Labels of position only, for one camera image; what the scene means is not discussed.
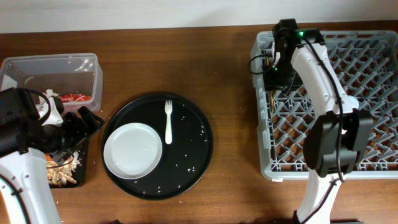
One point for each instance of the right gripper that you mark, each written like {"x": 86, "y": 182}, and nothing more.
{"x": 270, "y": 83}

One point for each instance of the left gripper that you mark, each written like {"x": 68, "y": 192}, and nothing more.
{"x": 79, "y": 131}

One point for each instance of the wooden chopstick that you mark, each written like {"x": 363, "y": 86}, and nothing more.
{"x": 271, "y": 92}

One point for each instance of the rice and food scraps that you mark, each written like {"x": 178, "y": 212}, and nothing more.
{"x": 59, "y": 176}

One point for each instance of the red snack wrapper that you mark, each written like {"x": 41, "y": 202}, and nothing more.
{"x": 71, "y": 98}

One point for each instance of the white tissue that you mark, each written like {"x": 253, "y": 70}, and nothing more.
{"x": 47, "y": 94}

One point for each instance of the white dinner plate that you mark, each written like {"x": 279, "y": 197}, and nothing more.
{"x": 132, "y": 151}

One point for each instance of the white plastic fork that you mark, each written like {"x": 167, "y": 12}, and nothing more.
{"x": 168, "y": 129}

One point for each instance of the light blue cup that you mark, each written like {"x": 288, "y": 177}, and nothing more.
{"x": 354, "y": 102}

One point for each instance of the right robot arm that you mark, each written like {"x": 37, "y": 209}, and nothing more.
{"x": 339, "y": 136}

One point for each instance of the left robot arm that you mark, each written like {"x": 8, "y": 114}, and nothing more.
{"x": 34, "y": 125}

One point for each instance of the grey dishwasher rack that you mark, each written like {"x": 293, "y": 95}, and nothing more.
{"x": 366, "y": 65}

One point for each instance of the black rectangular tray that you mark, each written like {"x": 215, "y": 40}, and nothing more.
{"x": 82, "y": 149}

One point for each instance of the clear plastic bin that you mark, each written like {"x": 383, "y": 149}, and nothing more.
{"x": 64, "y": 74}

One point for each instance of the round black serving tray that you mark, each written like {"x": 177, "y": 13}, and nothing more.
{"x": 183, "y": 162}

